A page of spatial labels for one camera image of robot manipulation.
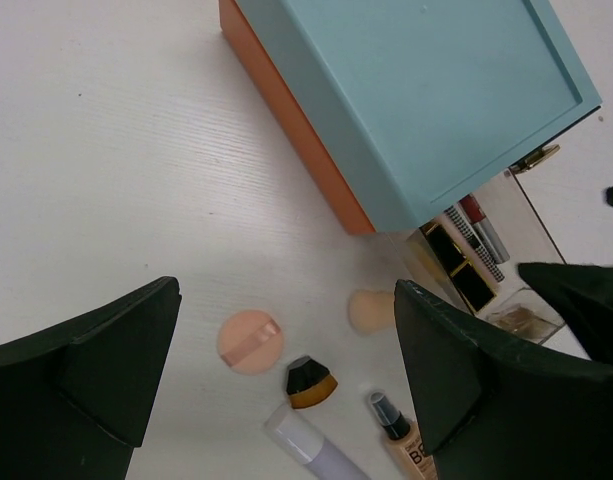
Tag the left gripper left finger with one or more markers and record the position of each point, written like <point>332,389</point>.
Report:
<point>76,398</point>

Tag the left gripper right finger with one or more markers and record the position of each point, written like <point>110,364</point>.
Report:
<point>491,405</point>

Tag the black gold lipstick case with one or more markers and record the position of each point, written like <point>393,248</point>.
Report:
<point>471,278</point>

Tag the red lip gloss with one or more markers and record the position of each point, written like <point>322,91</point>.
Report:
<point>484,229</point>

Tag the clear drawer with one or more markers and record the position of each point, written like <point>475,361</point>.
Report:
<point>517,308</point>

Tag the black silver eyeliner pen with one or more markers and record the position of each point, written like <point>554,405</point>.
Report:
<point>466,231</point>

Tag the teal orange drawer organizer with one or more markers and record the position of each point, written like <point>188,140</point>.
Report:
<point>400,108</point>

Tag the beige makeup sponge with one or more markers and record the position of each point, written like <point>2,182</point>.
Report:
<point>370,312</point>

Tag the foundation bottle black cap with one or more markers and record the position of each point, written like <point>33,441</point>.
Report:
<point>402,439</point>

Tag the small black kabuki brush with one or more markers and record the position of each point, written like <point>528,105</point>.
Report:
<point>308,383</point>

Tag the round peach powder puff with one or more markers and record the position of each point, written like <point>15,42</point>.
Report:
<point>250,342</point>

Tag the white lavender bottle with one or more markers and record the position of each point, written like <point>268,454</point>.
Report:
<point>307,445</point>

